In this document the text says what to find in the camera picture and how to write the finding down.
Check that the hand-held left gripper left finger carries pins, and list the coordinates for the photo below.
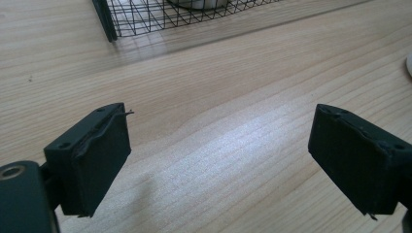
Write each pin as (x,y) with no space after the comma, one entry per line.
(97,161)

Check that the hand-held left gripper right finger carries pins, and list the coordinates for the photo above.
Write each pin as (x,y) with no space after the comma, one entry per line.
(359,161)

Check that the stainless steel tumbler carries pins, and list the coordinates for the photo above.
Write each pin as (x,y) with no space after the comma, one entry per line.
(197,3)

